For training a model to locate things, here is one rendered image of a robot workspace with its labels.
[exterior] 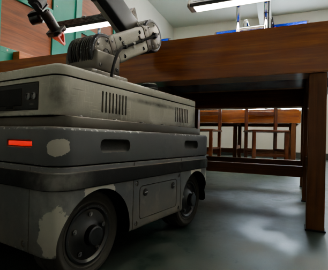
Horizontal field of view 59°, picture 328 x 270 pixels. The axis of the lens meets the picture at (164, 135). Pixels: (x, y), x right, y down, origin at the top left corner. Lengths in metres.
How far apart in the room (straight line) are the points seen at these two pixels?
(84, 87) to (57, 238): 0.32
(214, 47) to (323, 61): 0.41
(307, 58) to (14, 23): 1.78
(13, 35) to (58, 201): 1.73
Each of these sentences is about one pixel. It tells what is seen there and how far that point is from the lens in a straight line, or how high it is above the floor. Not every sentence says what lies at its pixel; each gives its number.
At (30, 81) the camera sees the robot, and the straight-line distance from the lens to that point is 0.71.
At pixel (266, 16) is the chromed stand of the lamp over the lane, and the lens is 1.80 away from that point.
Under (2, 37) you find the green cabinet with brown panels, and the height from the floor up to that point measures 0.93.
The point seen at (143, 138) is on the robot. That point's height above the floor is 0.32.
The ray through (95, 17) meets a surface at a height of 1.08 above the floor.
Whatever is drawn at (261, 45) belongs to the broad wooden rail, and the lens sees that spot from 1.25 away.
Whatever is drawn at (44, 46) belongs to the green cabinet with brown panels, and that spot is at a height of 0.98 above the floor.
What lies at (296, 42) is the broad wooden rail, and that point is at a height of 0.70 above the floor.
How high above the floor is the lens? 0.32
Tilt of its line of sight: 1 degrees up
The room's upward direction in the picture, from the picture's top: 2 degrees clockwise
